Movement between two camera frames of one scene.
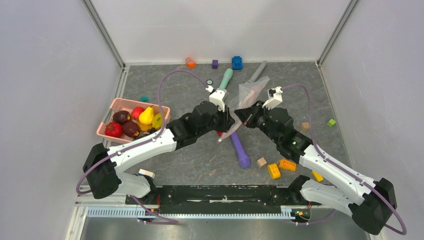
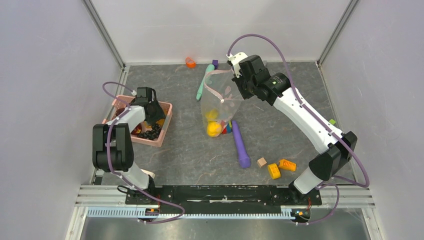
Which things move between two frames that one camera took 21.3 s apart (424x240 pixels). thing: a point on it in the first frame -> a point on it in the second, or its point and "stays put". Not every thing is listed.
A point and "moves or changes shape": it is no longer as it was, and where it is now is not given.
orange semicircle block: x=190 y=63 stays put
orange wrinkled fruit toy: x=144 y=127 moves or changes shape
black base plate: x=221 y=199 stays put
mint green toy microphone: x=227 y=76 -> x=209 y=68
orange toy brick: x=285 y=164 stays put
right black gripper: x=246 y=114 -> x=245 y=95
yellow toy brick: x=274 y=171 stays put
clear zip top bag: x=248 y=94 moves or changes shape
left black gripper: x=226 y=121 -> x=160 y=113
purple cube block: x=215 y=64 stays put
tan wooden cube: x=261 y=162 stays put
